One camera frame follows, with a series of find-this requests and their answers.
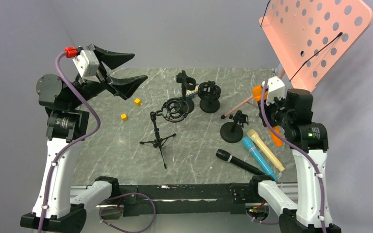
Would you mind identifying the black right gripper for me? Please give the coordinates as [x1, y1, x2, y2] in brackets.
[258, 91, 293, 128]

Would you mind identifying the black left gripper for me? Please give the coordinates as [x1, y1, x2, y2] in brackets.
[69, 45, 148, 109]

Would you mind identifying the orange microphone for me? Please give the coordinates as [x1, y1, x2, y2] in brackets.
[253, 85, 283, 147]

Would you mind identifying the cream yellow microphone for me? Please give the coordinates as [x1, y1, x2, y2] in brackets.
[247, 129, 285, 172]

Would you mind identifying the blue microphone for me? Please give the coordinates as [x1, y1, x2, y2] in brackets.
[241, 136, 278, 181]

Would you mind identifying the black round-base clip stand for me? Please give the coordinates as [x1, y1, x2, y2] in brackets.
[220, 110, 249, 143]

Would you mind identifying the black tripod shock-mount stand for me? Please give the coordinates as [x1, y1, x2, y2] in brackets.
[139, 97, 190, 169]

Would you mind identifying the black round-base tall stand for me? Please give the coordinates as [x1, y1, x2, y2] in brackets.
[176, 70, 197, 114]

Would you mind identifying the black microphone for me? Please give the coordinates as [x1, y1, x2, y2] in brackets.
[215, 149, 265, 175]

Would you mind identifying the black shock-mount round stand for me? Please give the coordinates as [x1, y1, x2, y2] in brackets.
[198, 81, 221, 114]

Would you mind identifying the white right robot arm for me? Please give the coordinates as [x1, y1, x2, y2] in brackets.
[248, 89, 341, 233]

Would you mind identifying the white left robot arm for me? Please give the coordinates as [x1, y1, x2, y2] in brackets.
[20, 44, 147, 233]

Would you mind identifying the pink perforated music stand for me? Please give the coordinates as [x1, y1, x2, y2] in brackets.
[220, 0, 373, 120]

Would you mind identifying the yellow cube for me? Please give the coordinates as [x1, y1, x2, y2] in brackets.
[120, 114, 128, 121]
[134, 98, 142, 106]

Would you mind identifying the cream blue toy brick car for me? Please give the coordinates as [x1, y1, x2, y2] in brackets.
[186, 83, 199, 99]

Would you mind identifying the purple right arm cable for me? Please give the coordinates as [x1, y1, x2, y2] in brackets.
[259, 86, 328, 233]

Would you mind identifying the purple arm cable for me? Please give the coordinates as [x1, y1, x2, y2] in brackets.
[37, 52, 102, 233]
[259, 86, 328, 233]

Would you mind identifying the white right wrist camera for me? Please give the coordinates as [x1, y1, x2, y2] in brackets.
[261, 76, 285, 106]

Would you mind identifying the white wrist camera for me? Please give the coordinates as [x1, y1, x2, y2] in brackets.
[261, 76, 285, 106]
[72, 50, 100, 81]

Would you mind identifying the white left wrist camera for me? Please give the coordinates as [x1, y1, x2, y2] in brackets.
[72, 50, 100, 81]

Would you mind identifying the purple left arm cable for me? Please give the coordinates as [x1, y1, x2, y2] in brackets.
[37, 52, 102, 233]

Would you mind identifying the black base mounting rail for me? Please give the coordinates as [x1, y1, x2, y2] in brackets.
[101, 183, 263, 216]

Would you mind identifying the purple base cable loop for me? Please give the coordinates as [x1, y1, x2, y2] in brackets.
[99, 193, 157, 233]

